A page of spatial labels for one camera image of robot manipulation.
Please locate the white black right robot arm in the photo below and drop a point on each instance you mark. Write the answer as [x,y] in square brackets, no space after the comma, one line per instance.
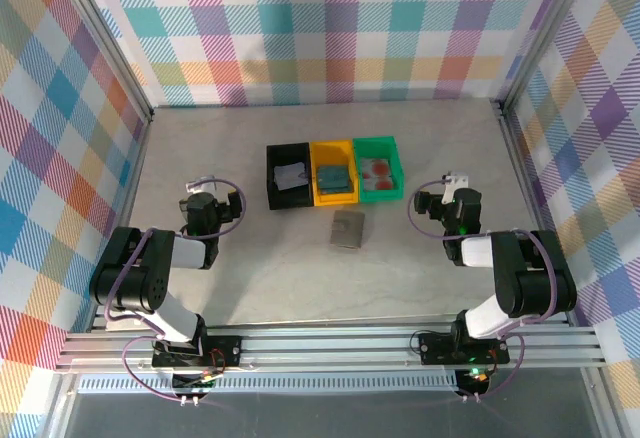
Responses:
[530,278]

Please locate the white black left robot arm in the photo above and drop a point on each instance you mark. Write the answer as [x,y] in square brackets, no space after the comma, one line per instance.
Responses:
[135,278]

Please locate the white card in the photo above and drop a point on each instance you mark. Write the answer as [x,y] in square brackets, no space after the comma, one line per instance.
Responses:
[290,176]

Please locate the red circles card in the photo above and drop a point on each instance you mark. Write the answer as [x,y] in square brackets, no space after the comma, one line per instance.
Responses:
[377,174]

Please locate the teal card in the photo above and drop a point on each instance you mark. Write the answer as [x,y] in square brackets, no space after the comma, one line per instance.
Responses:
[333,178]

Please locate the black plastic bin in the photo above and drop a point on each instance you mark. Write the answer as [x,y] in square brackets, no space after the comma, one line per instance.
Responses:
[290,200]

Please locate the green plastic bin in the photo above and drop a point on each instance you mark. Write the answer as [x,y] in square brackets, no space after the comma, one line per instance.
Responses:
[380,195]

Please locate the yellow plastic bin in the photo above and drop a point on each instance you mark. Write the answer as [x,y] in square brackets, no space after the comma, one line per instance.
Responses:
[334,198]

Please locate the small black control board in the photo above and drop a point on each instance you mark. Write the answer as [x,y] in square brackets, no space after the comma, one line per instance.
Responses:
[195,382]
[475,379]

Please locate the white left camera bracket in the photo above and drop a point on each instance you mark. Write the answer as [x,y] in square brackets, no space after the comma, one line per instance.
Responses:
[200,184]

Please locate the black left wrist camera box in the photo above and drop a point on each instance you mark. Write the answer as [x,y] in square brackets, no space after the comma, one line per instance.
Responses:
[232,208]

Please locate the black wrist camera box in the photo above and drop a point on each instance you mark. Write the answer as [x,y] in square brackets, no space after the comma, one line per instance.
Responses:
[424,204]
[232,208]

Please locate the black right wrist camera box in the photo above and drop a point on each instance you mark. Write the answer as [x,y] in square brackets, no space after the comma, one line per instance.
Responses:
[424,204]

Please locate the aluminium side rail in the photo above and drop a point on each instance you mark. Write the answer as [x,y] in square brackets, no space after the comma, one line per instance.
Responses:
[525,183]

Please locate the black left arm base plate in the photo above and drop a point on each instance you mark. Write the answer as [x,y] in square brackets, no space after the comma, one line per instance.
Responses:
[225,350]

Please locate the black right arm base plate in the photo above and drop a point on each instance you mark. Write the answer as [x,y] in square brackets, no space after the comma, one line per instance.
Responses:
[435,350]

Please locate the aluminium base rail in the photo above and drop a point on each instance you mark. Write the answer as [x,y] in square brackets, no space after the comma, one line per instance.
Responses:
[325,348]

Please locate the aluminium frame post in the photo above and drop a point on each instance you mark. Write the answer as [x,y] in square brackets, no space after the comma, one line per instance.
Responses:
[102,38]
[544,33]

